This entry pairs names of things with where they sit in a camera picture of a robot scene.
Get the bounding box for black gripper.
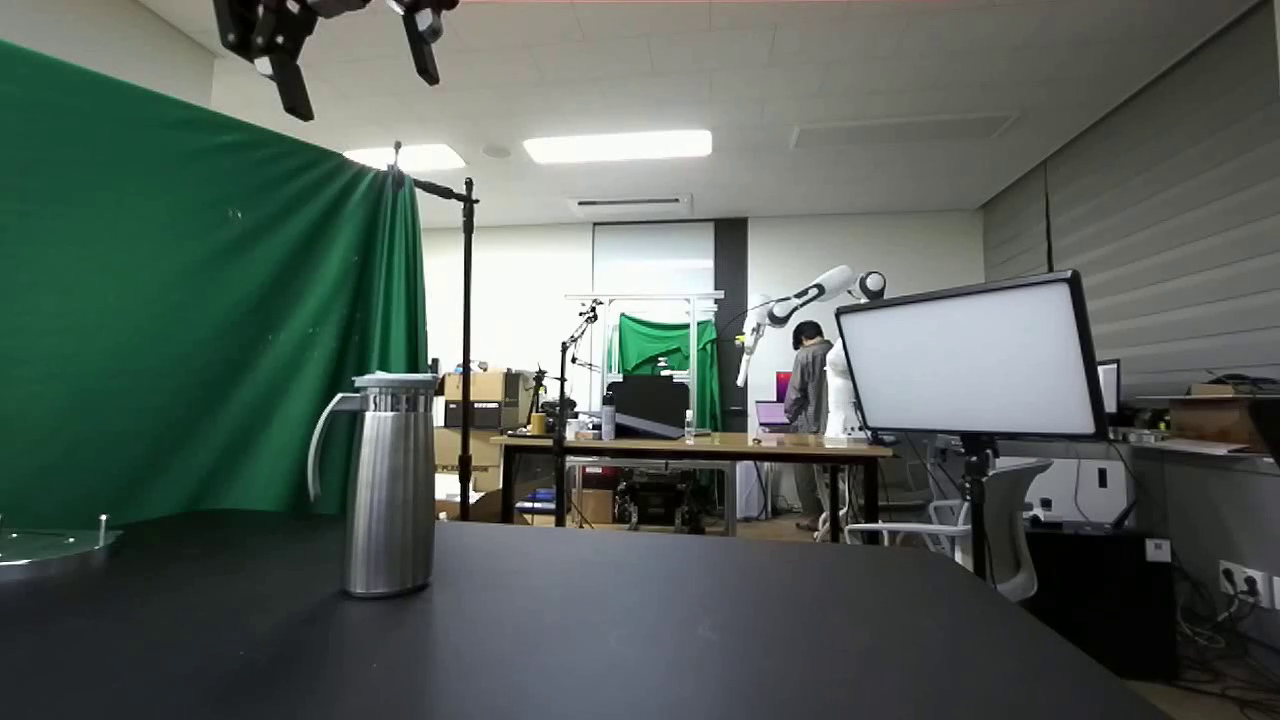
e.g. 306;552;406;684
213;0;463;123

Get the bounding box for stainless steel thermos white lid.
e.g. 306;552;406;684
304;368;444;606

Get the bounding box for small ceiling light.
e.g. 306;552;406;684
341;142;473;181

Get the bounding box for large rectangular ceiling light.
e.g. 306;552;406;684
519;123;721;174

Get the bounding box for ceiling air vent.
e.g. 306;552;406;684
568;191;695;220

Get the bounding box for black backdrop stand pole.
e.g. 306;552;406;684
386;138;483;525

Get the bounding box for green backdrop cloth large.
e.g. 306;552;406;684
0;38;437;532

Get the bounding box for stacked cardboard boxes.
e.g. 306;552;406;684
430;365;549;502

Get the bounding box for small green backdrop cloth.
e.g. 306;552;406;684
609;308;722;436

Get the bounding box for black box on wooden table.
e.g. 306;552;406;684
603;372;695;444

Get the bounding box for long wooden table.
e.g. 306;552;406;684
493;430;900;543

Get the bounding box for person in grey top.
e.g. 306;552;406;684
779;317;840;542

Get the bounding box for large computer monitor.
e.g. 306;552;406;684
832;268;1110;444

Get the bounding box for black monitor stand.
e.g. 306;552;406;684
950;434;1008;583

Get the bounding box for white office chair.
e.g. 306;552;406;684
845;456;1050;607

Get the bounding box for small background monitor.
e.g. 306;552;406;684
1092;351;1129;422

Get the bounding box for grey window blinds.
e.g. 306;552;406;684
978;0;1280;406

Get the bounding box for white device box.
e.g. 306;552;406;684
1021;454;1138;529

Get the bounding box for black computer tower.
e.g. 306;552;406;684
1021;525;1185;684

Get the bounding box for brown cardboard box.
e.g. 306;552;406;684
1159;375;1280;456

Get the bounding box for wall power outlet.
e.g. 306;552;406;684
1210;556;1273;606

